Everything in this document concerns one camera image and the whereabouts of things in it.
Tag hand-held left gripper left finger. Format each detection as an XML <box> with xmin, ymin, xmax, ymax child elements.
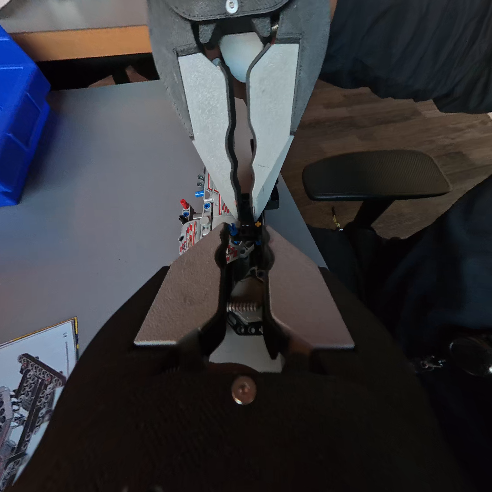
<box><xmin>133</xmin><ymin>223</ymin><xmax>231</xmax><ymax>357</ymax></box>

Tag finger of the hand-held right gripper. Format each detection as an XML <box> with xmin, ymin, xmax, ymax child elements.
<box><xmin>178</xmin><ymin>53</ymin><xmax>243</xmax><ymax>218</ymax></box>
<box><xmin>245</xmin><ymin>41</ymin><xmax>300</xmax><ymax>220</ymax></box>

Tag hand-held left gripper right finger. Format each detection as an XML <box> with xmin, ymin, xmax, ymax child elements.
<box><xmin>262</xmin><ymin>224</ymin><xmax>356</xmax><ymax>361</ymax></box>

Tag grey red lego truck model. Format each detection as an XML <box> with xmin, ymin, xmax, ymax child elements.
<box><xmin>178</xmin><ymin>169</ymin><xmax>282</xmax><ymax>337</ymax></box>

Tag black lego beam blue pins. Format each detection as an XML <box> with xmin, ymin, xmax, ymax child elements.
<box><xmin>229</xmin><ymin>138</ymin><xmax>264</xmax><ymax>242</ymax></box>

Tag person's right forearm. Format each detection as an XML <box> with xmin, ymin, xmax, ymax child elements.
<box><xmin>317</xmin><ymin>0</ymin><xmax>492</xmax><ymax>115</ymax></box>

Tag lego instruction booklet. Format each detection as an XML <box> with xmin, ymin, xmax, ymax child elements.
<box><xmin>0</xmin><ymin>317</ymin><xmax>79</xmax><ymax>487</ymax></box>

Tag grey desk with wooden edge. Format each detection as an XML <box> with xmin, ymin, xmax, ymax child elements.
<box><xmin>0</xmin><ymin>0</ymin><xmax>154</xmax><ymax>62</ymax></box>

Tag blue plastic bin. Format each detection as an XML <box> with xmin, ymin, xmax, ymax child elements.
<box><xmin>0</xmin><ymin>25</ymin><xmax>51</xmax><ymax>208</ymax></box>

